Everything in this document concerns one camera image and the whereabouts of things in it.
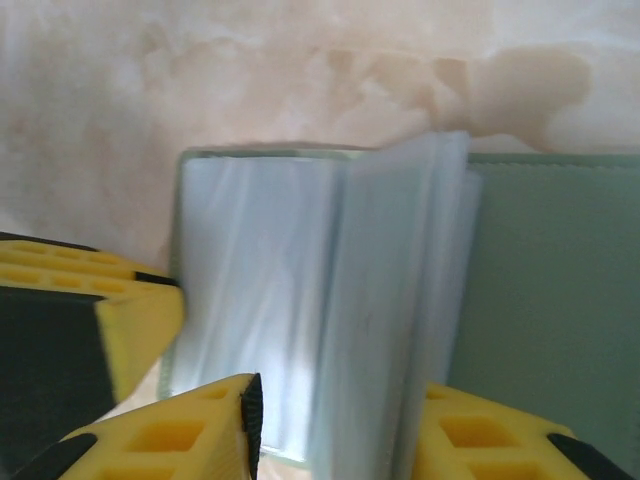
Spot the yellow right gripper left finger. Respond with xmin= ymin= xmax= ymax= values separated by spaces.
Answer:
xmin=29 ymin=371 xmax=264 ymax=480

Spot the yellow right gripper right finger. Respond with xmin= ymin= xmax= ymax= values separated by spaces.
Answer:
xmin=413 ymin=380 xmax=629 ymax=480

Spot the green leather card holder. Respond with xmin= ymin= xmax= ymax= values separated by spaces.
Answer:
xmin=159 ymin=130 xmax=640 ymax=474

